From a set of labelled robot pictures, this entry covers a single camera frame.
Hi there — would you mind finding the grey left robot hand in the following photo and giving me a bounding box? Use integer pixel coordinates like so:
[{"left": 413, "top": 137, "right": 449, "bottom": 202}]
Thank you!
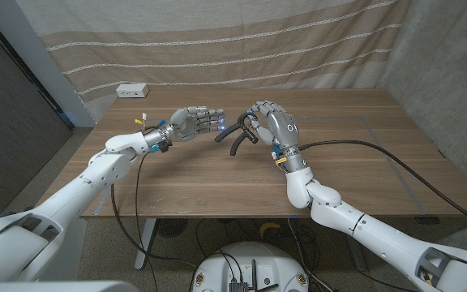
[{"left": 169, "top": 106, "right": 225, "bottom": 143}]

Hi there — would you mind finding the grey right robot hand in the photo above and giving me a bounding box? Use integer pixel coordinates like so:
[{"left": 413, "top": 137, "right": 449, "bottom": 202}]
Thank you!
[{"left": 246, "top": 101, "right": 301, "bottom": 150}]

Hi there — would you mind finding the black hand grip exerciser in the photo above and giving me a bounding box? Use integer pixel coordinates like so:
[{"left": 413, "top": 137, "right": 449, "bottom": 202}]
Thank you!
[{"left": 214, "top": 111, "right": 259, "bottom": 157}]

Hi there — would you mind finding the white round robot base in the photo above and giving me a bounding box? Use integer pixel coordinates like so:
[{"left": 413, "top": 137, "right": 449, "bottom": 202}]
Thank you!
[{"left": 191, "top": 241, "right": 310, "bottom": 292}]

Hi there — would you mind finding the white power strip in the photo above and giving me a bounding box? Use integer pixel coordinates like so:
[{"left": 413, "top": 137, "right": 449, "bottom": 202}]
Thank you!
[{"left": 115, "top": 83, "right": 150, "bottom": 99}]

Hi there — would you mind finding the yellow banana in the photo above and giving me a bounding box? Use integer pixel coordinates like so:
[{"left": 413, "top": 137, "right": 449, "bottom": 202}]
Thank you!
[{"left": 259, "top": 221, "right": 282, "bottom": 239}]

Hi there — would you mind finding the beige striped backdrop cloth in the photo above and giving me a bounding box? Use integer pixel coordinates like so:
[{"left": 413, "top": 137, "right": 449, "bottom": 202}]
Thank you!
[{"left": 16, "top": 0, "right": 413, "bottom": 119}]

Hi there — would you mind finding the round black floor fan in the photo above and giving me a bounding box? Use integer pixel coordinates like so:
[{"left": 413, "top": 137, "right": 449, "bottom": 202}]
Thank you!
[{"left": 155, "top": 217, "right": 189, "bottom": 238}]

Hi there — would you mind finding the white table leg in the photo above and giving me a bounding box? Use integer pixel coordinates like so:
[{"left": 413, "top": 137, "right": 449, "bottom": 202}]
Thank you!
[{"left": 134, "top": 217, "right": 157, "bottom": 271}]

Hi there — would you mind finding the grey table leg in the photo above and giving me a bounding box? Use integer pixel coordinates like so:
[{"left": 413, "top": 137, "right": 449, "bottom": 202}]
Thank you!
[{"left": 345, "top": 234, "right": 368, "bottom": 272}]

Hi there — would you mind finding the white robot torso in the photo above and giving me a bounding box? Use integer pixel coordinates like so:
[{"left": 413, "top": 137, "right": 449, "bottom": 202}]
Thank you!
[{"left": 0, "top": 281, "right": 139, "bottom": 292}]

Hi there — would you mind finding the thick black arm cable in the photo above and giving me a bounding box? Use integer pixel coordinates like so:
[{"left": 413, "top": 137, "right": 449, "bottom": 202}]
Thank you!
[{"left": 298, "top": 140, "right": 467, "bottom": 237}]

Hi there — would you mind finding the thin black hanging cable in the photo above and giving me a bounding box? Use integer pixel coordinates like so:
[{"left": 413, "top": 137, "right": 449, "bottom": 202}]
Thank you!
[
  {"left": 134, "top": 152, "right": 160, "bottom": 292},
  {"left": 109, "top": 184, "right": 197, "bottom": 269}
]

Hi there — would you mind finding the black floor cable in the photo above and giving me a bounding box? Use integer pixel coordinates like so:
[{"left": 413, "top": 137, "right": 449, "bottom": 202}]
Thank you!
[{"left": 285, "top": 217, "right": 338, "bottom": 292}]

